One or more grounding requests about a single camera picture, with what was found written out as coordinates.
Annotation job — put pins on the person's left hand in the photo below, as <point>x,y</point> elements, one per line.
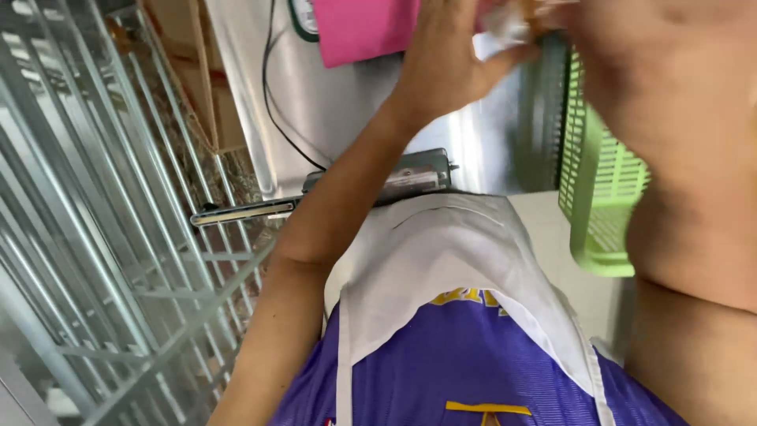
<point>440,65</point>

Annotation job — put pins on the person's right hand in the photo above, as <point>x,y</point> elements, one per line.
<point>559,15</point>

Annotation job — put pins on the pink cloth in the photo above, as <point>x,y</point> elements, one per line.
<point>361,29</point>

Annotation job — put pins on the purple yellow-print jersey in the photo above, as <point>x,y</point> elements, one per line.
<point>461,367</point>

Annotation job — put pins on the white wrapper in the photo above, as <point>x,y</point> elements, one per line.
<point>502,29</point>

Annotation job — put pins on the green plastic basket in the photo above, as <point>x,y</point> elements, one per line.
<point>603,201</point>

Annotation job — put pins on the round white green-rimmed scale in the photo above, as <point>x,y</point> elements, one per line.
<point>303,18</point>

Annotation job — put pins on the grey metal sealing machine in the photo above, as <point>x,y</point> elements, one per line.
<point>414,174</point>

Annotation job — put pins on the brown cardboard box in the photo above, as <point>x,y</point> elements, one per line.
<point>201,71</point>

